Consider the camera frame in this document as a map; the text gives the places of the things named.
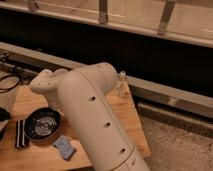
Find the black cable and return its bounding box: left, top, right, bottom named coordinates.
left=0, top=73, right=23, bottom=94

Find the metal bracket middle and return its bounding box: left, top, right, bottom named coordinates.
left=98, top=0, right=108, bottom=24

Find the black ceramic bowl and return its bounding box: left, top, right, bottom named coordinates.
left=24, top=107, right=61, bottom=141

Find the dark object at left edge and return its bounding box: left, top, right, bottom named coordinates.
left=0, top=107, right=11, bottom=140

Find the small clear glass bottle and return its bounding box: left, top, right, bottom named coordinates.
left=115, top=71, right=127, bottom=97

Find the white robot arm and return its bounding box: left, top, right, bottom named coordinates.
left=30, top=62, right=150, bottom=171

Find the metal bracket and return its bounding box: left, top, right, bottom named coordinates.
left=98, top=0, right=108, bottom=24
left=157, top=0, right=176, bottom=35

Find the metal bracket right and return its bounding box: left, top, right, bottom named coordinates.
left=157, top=0, right=176, bottom=35

